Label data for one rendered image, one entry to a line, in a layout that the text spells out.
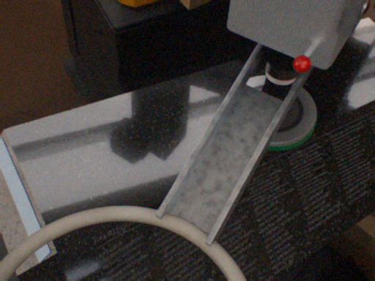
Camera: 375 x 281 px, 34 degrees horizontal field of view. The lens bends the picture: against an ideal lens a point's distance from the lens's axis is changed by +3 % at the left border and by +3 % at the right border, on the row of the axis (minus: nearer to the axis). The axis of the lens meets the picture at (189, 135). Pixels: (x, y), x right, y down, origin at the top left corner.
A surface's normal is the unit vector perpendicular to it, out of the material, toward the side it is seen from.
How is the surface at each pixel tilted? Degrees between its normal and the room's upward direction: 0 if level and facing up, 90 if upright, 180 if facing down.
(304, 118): 0
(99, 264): 45
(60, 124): 0
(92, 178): 0
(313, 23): 90
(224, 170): 15
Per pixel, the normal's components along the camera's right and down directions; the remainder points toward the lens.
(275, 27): -0.50, 0.68
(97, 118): 0.05, -0.60
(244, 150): -0.08, -0.40
